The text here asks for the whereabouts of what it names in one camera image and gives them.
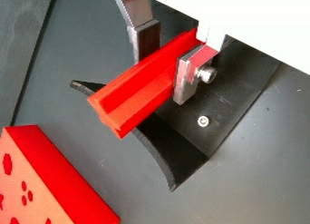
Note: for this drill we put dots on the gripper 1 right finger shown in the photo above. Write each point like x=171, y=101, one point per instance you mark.
x=191, y=66

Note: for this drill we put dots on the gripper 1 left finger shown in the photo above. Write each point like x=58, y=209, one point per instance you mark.
x=143, y=28

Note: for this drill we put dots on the red star-shaped bar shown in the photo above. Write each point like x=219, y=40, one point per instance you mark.
x=127, y=100

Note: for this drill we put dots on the black curved fixture block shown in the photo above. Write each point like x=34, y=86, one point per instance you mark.
x=183, y=133

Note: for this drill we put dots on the red foam shape board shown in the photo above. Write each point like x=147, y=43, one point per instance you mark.
x=41, y=189

